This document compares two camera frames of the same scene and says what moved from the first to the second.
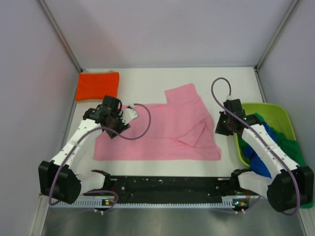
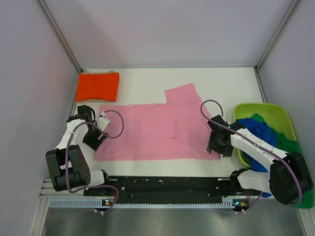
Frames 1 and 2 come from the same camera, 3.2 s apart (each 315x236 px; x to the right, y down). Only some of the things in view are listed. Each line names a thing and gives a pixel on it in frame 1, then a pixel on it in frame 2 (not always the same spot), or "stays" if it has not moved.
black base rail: [170, 189] stays
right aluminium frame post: [276, 34] stays
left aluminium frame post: [59, 32] stays
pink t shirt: [177, 130] stays
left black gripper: [122, 127] to [94, 143]
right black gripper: [219, 129] to [226, 152]
